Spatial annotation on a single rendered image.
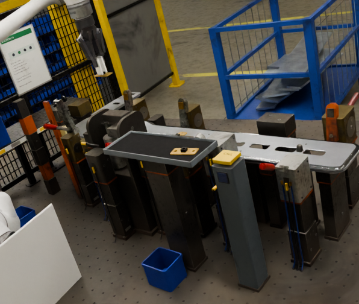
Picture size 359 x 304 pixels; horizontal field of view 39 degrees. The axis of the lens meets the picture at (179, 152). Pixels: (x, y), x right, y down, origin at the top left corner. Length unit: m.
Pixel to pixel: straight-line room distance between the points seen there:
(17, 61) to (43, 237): 1.20
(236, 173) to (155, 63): 4.25
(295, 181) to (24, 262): 0.89
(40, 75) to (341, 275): 1.84
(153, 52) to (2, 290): 4.20
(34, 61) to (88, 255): 1.17
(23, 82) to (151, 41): 3.00
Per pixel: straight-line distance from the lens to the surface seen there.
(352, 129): 1.83
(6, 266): 1.69
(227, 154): 1.42
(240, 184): 1.42
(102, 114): 1.91
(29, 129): 2.44
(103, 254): 1.99
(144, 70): 5.43
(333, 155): 1.66
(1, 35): 2.05
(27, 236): 1.72
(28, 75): 2.75
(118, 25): 5.15
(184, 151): 1.48
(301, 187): 1.53
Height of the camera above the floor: 1.79
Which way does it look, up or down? 25 degrees down
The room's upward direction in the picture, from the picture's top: 15 degrees counter-clockwise
